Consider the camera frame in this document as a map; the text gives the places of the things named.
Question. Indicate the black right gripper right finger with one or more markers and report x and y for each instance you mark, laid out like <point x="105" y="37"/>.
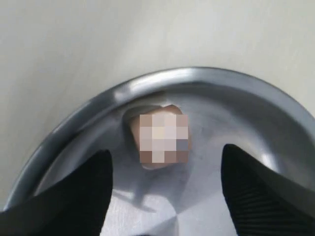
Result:
<point x="262" y="202"/>

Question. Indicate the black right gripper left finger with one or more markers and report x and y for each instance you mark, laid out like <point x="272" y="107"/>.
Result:
<point x="75" y="206"/>

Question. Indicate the wooden die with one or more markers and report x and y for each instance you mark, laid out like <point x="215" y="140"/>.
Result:
<point x="162" y="136"/>

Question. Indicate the steel round bowl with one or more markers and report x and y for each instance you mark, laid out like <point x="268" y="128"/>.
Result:
<point x="184" y="199"/>

